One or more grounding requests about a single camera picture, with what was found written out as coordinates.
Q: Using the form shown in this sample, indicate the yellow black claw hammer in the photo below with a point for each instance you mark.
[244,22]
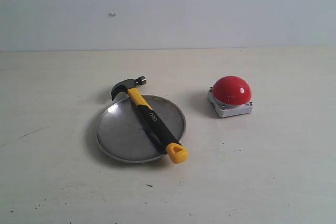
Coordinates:
[175,150]

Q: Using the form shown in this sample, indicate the red dome button grey base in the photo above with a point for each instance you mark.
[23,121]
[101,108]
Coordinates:
[230,96]

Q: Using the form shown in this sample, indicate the round stainless steel plate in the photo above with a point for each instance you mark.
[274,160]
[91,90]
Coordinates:
[124,135]

